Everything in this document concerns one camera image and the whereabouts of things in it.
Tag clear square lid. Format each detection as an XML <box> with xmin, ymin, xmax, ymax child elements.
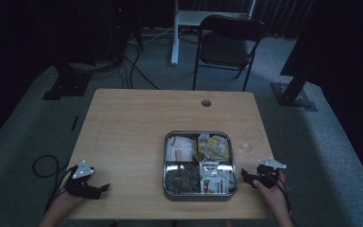
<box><xmin>163</xmin><ymin>131</ymin><xmax>239</xmax><ymax>197</ymax></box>

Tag dark square compartment box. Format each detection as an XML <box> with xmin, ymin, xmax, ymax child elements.
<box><xmin>163</xmin><ymin>131</ymin><xmax>239</xmax><ymax>202</ymax></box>

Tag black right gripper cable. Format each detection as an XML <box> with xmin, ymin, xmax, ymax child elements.
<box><xmin>270</xmin><ymin>169</ymin><xmax>293</xmax><ymax>218</ymax></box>

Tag pile of yellow tea bags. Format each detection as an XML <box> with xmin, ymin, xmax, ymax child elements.
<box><xmin>196</xmin><ymin>132</ymin><xmax>231</xmax><ymax>163</ymax></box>

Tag pile of dark tea bags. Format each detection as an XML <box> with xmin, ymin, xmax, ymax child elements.
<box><xmin>164</xmin><ymin>164</ymin><xmax>201</xmax><ymax>194</ymax></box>

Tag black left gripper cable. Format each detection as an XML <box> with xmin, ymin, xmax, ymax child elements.
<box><xmin>32</xmin><ymin>154</ymin><xmax>77</xmax><ymax>216</ymax></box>

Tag dark curtain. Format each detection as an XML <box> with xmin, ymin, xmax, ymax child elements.
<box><xmin>253</xmin><ymin>0</ymin><xmax>318</xmax><ymax>40</ymax></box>

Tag pile of white green packets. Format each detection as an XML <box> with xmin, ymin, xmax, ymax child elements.
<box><xmin>199</xmin><ymin>161</ymin><xmax>236</xmax><ymax>195</ymax></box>

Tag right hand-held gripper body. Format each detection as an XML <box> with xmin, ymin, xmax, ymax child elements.
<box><xmin>252</xmin><ymin>157</ymin><xmax>287</xmax><ymax>189</ymax></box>

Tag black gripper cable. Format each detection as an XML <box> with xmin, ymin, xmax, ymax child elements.
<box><xmin>270</xmin><ymin>169</ymin><xmax>293</xmax><ymax>218</ymax></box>
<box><xmin>32</xmin><ymin>154</ymin><xmax>77</xmax><ymax>216</ymax></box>

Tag black folding chair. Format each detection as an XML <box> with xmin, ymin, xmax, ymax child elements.
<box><xmin>192</xmin><ymin>14</ymin><xmax>268</xmax><ymax>93</ymax></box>

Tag dark equipment tower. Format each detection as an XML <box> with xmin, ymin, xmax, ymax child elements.
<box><xmin>107</xmin><ymin>0</ymin><xmax>145</xmax><ymax>62</ymax></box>

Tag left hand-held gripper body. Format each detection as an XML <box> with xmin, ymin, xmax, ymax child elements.
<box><xmin>64</xmin><ymin>160</ymin><xmax>101</xmax><ymax>201</ymax></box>

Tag black floor cables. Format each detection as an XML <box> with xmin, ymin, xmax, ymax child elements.
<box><xmin>117</xmin><ymin>42</ymin><xmax>161</xmax><ymax>91</ymax></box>

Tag person's left hand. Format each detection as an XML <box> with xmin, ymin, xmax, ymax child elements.
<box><xmin>47</xmin><ymin>188</ymin><xmax>87</xmax><ymax>219</ymax></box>

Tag person's right hand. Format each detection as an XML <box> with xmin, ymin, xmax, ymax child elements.
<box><xmin>252</xmin><ymin>169</ymin><xmax>291</xmax><ymax>219</ymax></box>

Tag clear glass cup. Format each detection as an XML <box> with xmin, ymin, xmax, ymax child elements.
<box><xmin>238</xmin><ymin>127</ymin><xmax>264</xmax><ymax>155</ymax></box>

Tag black stand with base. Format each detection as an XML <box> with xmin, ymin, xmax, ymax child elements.
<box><xmin>42</xmin><ymin>60</ymin><xmax>93</xmax><ymax>101</ymax></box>
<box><xmin>270</xmin><ymin>37</ymin><xmax>318</xmax><ymax>113</ymax></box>

